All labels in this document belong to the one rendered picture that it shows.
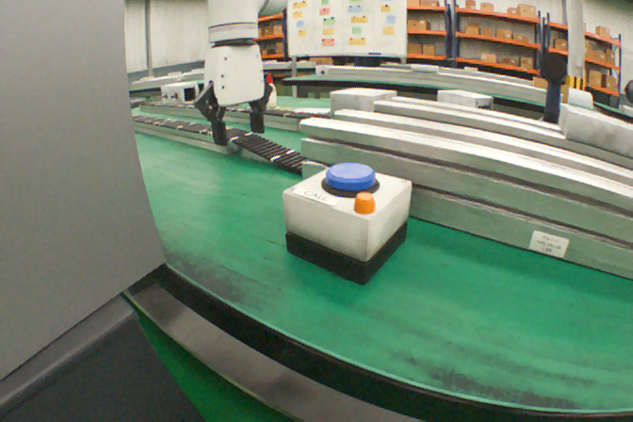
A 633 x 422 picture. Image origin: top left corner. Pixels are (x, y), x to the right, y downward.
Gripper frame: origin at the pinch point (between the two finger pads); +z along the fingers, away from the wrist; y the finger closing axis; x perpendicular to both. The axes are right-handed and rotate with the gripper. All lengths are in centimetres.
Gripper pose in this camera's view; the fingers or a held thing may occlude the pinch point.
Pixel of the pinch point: (239, 132)
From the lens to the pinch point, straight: 55.0
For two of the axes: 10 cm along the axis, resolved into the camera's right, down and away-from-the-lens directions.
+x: 7.9, 2.3, -5.7
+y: -6.1, 3.3, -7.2
